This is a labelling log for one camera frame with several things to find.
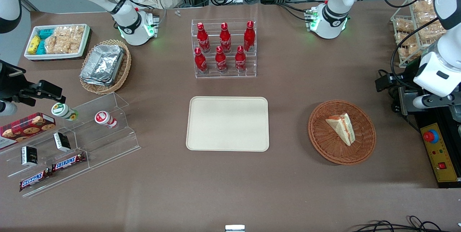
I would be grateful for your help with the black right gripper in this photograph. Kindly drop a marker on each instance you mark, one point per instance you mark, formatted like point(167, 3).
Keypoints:
point(10, 84)

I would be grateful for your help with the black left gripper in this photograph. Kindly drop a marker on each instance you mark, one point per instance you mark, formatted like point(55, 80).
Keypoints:
point(406, 82)

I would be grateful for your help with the triangular sandwich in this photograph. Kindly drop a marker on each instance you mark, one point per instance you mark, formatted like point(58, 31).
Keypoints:
point(342, 127)

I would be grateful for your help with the white rectangular snack tray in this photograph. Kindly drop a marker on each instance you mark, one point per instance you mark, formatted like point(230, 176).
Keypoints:
point(57, 56)

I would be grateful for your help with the light oval wicker basket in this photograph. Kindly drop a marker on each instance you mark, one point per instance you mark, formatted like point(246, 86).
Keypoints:
point(124, 71)

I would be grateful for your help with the brown round wicker basket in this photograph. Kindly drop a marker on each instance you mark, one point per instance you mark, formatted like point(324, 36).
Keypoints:
point(324, 142)

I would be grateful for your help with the beige plastic tray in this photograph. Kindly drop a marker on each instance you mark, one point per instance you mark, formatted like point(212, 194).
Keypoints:
point(227, 124)

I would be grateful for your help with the green lid yogurt cup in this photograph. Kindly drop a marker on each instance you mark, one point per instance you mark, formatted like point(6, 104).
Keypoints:
point(62, 110)

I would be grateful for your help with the bagged fried cracker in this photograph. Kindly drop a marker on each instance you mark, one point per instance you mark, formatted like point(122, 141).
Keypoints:
point(426, 17)
point(408, 52)
point(423, 6)
point(430, 32)
point(405, 38)
point(404, 25)

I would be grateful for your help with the red cookie box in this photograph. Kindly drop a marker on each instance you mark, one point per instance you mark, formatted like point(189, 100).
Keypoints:
point(25, 127)

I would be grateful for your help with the teal snack pack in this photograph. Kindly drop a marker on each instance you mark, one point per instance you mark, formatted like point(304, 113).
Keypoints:
point(45, 33)
point(41, 47)

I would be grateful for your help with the black countertop appliance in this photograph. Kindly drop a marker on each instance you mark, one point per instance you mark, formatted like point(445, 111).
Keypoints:
point(419, 118)

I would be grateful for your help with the yellow snack pack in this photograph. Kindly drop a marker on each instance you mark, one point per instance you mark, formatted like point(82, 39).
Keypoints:
point(34, 44)

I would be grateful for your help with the clear bag rice crackers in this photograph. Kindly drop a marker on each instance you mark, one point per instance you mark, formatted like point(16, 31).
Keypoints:
point(61, 46)
point(70, 32)

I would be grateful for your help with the small black white box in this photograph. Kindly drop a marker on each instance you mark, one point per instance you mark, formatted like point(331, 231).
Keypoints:
point(29, 156)
point(62, 142)

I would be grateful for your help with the stacked aluminium foil containers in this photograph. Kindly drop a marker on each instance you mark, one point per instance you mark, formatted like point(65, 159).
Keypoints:
point(102, 64)

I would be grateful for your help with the red lid yogurt cup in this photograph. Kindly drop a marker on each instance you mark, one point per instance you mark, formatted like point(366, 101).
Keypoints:
point(103, 118)

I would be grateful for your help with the snickers chocolate bar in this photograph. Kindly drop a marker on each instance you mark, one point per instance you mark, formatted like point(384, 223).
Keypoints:
point(34, 180)
point(68, 161)

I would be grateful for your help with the clear acrylic stepped display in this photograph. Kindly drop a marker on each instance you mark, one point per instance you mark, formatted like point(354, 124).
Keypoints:
point(108, 145)

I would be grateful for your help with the yellow control panel red button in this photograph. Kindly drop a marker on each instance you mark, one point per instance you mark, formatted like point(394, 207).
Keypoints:
point(441, 156)

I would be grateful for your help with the red cola bottle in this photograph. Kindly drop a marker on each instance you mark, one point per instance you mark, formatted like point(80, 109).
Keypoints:
point(201, 62)
point(203, 39)
point(240, 61)
point(225, 39)
point(221, 62)
point(249, 37)

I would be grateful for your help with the clear acrylic bottle rack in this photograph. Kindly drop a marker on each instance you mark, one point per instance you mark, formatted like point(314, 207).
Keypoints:
point(225, 75)

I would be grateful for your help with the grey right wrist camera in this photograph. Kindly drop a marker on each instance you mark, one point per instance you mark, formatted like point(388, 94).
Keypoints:
point(7, 108)

